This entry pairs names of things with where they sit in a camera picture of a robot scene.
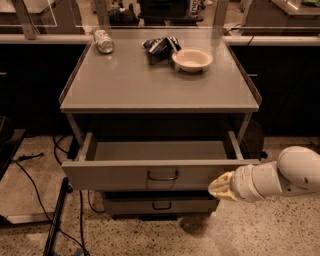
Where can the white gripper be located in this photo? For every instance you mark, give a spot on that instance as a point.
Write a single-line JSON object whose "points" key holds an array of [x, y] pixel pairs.
{"points": [[242, 183]]}

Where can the grey top drawer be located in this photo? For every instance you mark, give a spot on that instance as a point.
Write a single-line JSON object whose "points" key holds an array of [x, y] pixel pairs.
{"points": [[152, 165]]}

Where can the grey drawer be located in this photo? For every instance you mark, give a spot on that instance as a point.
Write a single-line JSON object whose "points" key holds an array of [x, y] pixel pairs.
{"points": [[152, 165], [156, 207]]}

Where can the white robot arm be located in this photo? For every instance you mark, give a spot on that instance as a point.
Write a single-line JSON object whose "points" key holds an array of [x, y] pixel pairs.
{"points": [[296, 172]]}

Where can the grey bottom drawer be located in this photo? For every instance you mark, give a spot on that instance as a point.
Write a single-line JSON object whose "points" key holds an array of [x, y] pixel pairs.
{"points": [[156, 207]]}

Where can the grey metal cabinet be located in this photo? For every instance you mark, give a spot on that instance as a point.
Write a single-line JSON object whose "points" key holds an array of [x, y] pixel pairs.
{"points": [[130, 96]]}

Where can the white bowl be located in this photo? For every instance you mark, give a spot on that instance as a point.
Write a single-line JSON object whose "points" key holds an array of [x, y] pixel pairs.
{"points": [[192, 59]]}

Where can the black stand bar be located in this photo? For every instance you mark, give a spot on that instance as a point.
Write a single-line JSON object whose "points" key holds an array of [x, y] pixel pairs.
{"points": [[54, 228]]}

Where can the silver soda can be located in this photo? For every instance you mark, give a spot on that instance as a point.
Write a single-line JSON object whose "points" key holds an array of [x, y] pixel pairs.
{"points": [[103, 41]]}

